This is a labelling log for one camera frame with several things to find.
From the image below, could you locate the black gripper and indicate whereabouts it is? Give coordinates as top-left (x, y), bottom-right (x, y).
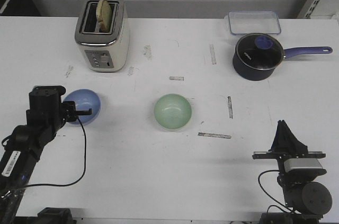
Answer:
top-left (59, 101), bottom-right (92, 123)
top-left (252, 120), bottom-right (326, 167)

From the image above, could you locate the glass pot lid blue knob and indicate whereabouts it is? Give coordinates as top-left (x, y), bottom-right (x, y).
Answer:
top-left (235, 33), bottom-right (284, 70)

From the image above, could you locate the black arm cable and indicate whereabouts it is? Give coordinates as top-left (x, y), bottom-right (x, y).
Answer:
top-left (15, 117), bottom-right (87, 190)
top-left (258, 170), bottom-right (292, 213)

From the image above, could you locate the clear plastic food container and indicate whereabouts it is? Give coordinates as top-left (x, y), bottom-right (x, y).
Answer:
top-left (224, 11), bottom-right (281, 35)

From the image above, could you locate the green bowl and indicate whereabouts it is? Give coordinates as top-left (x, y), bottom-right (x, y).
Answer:
top-left (154, 93), bottom-right (192, 130)

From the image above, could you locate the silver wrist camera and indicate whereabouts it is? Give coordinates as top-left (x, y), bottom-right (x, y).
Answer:
top-left (283, 158), bottom-right (327, 175)

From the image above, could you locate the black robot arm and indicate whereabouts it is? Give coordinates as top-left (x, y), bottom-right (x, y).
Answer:
top-left (252, 120), bottom-right (333, 223)
top-left (1, 85), bottom-right (92, 223)

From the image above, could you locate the dark blue saucepan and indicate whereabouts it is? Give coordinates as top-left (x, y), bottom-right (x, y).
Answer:
top-left (233, 46), bottom-right (333, 81)

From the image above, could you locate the cream and chrome toaster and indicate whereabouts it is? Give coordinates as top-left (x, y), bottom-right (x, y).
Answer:
top-left (75, 0), bottom-right (130, 73)

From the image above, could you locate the bread slice in toaster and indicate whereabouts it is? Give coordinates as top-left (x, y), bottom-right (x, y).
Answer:
top-left (96, 0), bottom-right (112, 32)

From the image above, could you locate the blue bowl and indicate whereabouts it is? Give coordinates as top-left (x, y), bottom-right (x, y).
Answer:
top-left (63, 89), bottom-right (101, 125)

